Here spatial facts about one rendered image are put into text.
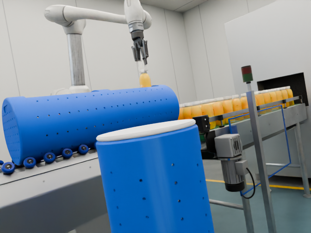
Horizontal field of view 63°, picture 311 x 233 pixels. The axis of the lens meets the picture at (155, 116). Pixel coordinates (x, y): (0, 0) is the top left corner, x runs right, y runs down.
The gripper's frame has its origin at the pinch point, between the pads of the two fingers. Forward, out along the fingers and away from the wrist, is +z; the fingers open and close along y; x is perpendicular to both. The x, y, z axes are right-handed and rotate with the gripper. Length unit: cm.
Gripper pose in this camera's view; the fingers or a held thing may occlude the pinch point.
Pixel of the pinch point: (142, 65)
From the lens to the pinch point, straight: 157.9
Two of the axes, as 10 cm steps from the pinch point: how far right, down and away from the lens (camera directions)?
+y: 6.5, -0.9, -7.5
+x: 7.4, -1.5, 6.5
